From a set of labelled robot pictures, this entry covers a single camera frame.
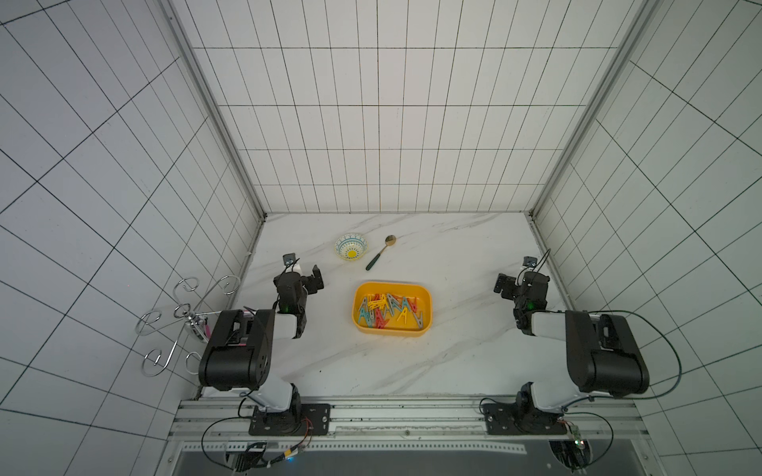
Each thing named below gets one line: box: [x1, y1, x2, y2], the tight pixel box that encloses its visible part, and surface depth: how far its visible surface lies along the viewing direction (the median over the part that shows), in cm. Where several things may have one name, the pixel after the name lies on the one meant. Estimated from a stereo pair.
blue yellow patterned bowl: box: [333, 232, 369, 262], surface depth 109 cm
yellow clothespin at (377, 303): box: [367, 298, 388, 311], surface depth 93 cm
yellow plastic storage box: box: [351, 281, 434, 338], surface depth 92 cm
